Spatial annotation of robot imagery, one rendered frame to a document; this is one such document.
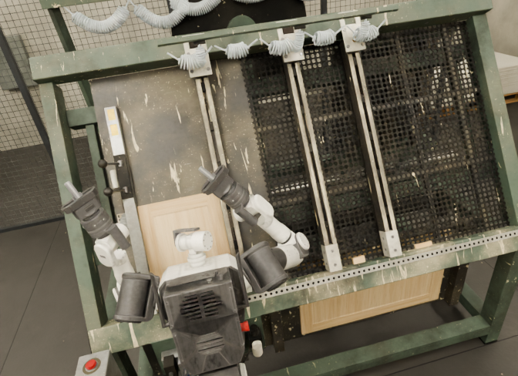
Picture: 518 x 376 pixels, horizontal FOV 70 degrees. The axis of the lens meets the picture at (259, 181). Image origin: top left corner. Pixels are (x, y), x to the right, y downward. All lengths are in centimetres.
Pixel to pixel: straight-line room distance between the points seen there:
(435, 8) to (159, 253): 178
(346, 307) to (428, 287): 53
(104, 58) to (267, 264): 114
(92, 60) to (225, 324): 125
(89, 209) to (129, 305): 35
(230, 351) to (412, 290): 152
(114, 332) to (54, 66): 118
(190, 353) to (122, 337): 68
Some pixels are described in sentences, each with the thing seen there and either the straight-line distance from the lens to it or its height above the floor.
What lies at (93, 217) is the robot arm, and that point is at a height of 152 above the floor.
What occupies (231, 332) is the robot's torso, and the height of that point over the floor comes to 127.
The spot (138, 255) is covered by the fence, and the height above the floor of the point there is 113.
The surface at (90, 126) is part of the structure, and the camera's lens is 192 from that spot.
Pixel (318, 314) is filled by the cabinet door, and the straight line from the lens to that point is 233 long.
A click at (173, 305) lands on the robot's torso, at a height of 139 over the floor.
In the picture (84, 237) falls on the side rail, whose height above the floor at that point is 124.
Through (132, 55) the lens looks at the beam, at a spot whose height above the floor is 190.
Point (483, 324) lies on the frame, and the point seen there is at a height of 18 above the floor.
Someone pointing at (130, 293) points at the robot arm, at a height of 135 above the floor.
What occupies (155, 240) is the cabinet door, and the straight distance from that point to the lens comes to 176.
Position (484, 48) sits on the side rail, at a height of 169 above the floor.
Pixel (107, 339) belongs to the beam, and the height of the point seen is 86.
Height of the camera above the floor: 220
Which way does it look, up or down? 31 degrees down
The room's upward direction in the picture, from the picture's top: 7 degrees counter-clockwise
